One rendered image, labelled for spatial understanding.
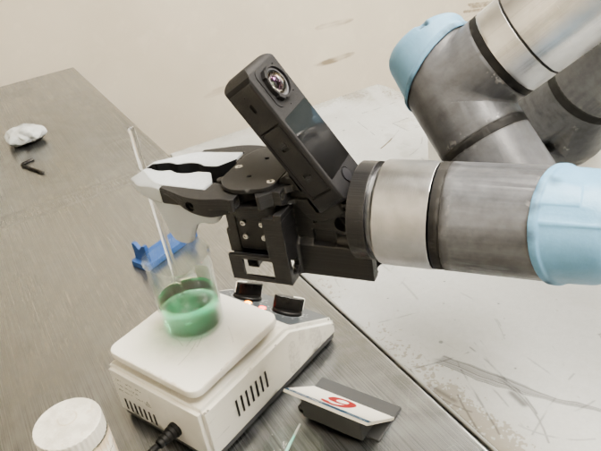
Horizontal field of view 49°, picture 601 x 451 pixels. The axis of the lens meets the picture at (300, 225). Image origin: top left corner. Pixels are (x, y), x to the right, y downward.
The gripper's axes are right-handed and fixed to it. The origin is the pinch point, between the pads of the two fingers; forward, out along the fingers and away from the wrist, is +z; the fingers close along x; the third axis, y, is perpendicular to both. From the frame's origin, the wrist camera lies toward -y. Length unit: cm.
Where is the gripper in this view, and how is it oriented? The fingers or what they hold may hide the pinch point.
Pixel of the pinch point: (146, 171)
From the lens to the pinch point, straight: 55.9
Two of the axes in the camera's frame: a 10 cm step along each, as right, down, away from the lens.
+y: 1.5, 8.5, 5.0
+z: -9.1, -0.8, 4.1
